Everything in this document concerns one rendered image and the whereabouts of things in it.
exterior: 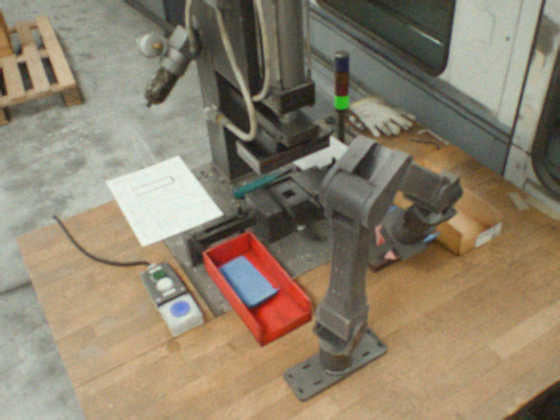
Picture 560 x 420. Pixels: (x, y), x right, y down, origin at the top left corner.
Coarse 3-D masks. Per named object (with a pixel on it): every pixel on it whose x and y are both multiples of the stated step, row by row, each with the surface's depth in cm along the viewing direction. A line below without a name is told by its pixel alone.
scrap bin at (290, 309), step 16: (240, 240) 132; (256, 240) 130; (208, 256) 129; (224, 256) 132; (240, 256) 134; (256, 256) 134; (208, 272) 130; (272, 272) 128; (224, 288) 123; (288, 288) 123; (240, 304) 116; (272, 304) 123; (288, 304) 122; (304, 304) 118; (256, 320) 120; (272, 320) 120; (288, 320) 119; (304, 320) 118; (256, 336) 115; (272, 336) 115
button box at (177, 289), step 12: (72, 240) 141; (84, 252) 137; (120, 264) 134; (132, 264) 134; (144, 264) 133; (168, 264) 130; (144, 276) 127; (168, 276) 127; (156, 288) 125; (168, 288) 124; (180, 288) 124; (156, 300) 122; (168, 300) 123
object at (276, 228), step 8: (248, 200) 138; (296, 208) 135; (304, 208) 137; (312, 208) 141; (256, 216) 137; (280, 216) 134; (312, 216) 143; (320, 216) 141; (256, 224) 139; (264, 224) 134; (272, 224) 134; (280, 224) 135; (288, 224) 137; (264, 232) 137; (272, 232) 135; (280, 232) 137; (288, 232) 138; (272, 240) 137
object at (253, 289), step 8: (232, 264) 132; (240, 264) 131; (248, 264) 131; (224, 272) 130; (232, 272) 130; (248, 272) 129; (256, 272) 129; (232, 280) 128; (240, 280) 128; (248, 280) 128; (256, 280) 128; (264, 280) 127; (232, 288) 126; (240, 288) 126; (248, 288) 126; (256, 288) 126; (264, 288) 126; (272, 288) 125; (240, 296) 124; (248, 296) 124; (256, 296) 124; (264, 296) 124; (272, 296) 124; (248, 304) 123; (256, 304) 122
